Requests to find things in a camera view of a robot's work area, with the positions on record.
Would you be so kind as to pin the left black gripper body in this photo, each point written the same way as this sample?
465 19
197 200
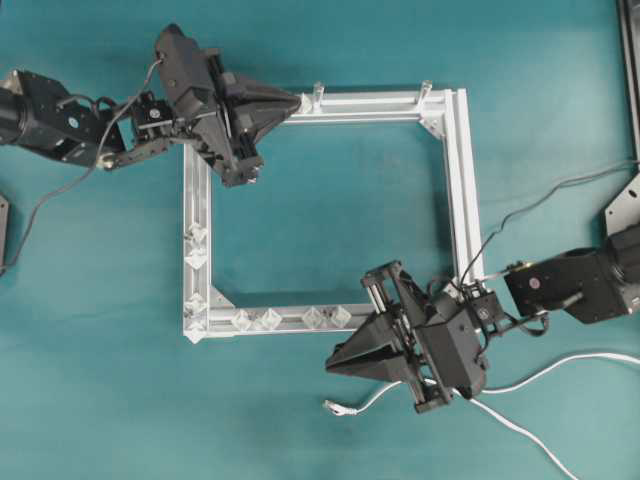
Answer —
192 95

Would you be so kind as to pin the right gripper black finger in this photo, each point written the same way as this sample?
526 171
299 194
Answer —
382 364
391 330

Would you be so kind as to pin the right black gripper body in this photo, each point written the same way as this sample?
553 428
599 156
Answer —
454 359

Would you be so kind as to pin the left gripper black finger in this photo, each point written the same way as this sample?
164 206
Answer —
256 120
251 91

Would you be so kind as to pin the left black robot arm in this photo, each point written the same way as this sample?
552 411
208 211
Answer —
40 115

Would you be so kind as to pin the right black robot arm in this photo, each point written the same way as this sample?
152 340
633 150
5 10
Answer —
590 284

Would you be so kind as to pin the metal pin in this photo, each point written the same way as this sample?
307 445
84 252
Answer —
338 316
194 306
317 97
244 320
314 318
196 237
196 258
424 94
269 320

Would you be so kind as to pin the metal pin top left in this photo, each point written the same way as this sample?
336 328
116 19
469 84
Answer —
317 97

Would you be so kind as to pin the metal pin left upper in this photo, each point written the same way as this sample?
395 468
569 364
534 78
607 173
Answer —
196 237

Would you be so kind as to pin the metal pin top right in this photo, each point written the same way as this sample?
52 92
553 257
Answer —
424 94

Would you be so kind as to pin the metal pin corner bottom-left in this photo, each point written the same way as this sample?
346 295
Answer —
194 329

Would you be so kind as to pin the black object left edge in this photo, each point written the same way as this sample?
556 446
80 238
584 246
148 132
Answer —
4 224

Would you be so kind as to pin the square aluminium extrusion frame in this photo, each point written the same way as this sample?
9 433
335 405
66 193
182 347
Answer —
368 180

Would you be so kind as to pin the dark frame top right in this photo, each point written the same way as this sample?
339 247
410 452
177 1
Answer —
628 13

